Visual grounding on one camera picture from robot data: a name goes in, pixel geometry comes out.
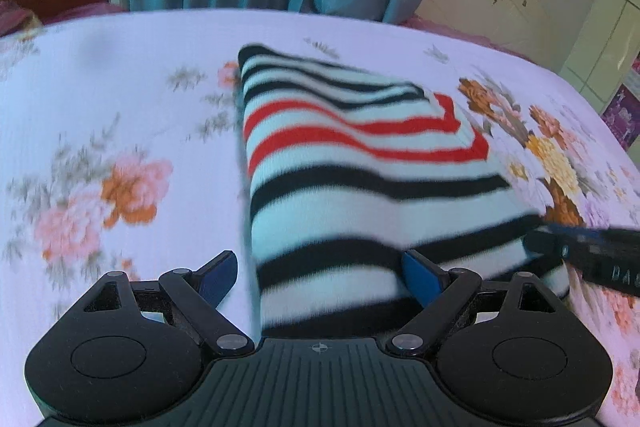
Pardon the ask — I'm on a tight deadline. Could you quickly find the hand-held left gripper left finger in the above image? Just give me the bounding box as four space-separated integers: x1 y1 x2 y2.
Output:
75 250 256 356

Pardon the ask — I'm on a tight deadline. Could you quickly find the pink bed cover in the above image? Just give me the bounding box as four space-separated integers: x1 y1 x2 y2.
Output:
397 13 543 64

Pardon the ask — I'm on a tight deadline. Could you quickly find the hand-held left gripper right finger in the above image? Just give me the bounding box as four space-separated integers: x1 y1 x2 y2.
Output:
386 249 569 356

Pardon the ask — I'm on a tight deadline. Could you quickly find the pink pillow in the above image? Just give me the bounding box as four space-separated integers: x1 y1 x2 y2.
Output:
0 1 128 38

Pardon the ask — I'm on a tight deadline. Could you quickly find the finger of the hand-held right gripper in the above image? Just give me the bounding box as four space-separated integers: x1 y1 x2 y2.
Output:
521 223 640 258

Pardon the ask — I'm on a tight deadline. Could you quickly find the floral bed sheet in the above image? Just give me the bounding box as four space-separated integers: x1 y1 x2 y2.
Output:
0 8 640 427

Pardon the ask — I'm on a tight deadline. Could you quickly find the striped knit sweater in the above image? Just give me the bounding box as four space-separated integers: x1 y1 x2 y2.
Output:
235 43 572 339

